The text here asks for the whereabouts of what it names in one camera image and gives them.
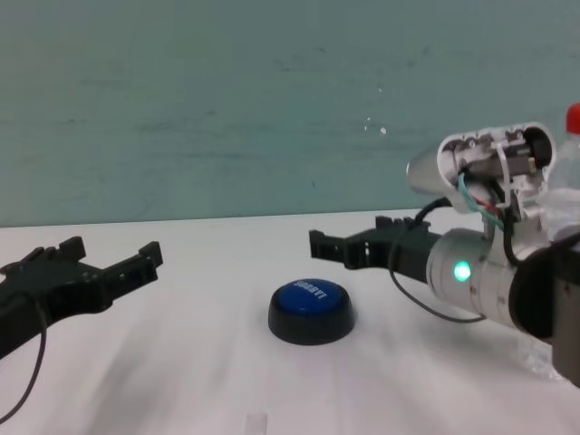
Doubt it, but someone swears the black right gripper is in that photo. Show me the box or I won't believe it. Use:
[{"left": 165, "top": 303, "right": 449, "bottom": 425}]
[{"left": 308, "top": 216, "right": 444, "bottom": 285}]

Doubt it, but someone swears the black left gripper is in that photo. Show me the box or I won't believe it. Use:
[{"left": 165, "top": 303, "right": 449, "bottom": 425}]
[{"left": 0, "top": 235, "right": 164, "bottom": 360}]

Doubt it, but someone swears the clear water bottle red cap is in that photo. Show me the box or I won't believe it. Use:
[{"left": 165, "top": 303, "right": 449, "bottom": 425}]
[{"left": 542, "top": 102, "right": 580, "bottom": 242}]

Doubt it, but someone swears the blue button black base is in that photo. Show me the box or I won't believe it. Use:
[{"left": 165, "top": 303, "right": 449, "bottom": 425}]
[{"left": 266, "top": 276, "right": 357, "bottom": 347}]

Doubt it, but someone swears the thin black right gripper cable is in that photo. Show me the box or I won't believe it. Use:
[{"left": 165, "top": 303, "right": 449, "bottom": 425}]
[{"left": 388, "top": 198, "right": 488, "bottom": 324}]

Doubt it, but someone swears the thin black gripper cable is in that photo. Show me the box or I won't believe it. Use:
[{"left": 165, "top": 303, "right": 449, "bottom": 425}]
[
  {"left": 388, "top": 198, "right": 488, "bottom": 324},
  {"left": 0, "top": 292, "right": 49, "bottom": 422}
]

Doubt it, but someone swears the thin black left gripper cable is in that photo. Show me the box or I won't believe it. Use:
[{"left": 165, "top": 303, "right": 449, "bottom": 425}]
[{"left": 0, "top": 292, "right": 49, "bottom": 422}]

